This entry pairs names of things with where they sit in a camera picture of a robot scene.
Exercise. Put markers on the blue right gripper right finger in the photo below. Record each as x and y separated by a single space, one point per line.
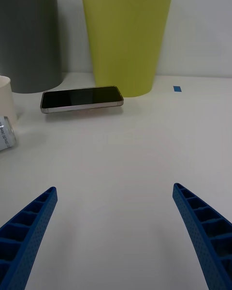
207 234

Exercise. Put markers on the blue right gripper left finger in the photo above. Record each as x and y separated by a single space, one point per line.
26 234

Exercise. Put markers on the orange and white drink can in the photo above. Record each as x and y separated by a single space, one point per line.
6 135

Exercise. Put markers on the small white paper cup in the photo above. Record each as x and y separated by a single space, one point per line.
6 96

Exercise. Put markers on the black smartphone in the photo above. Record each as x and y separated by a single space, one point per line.
81 98

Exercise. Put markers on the grey plastic waste bin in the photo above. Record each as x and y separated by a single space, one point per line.
29 38

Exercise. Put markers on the yellow-green plastic waste bin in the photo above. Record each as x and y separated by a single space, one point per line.
126 40

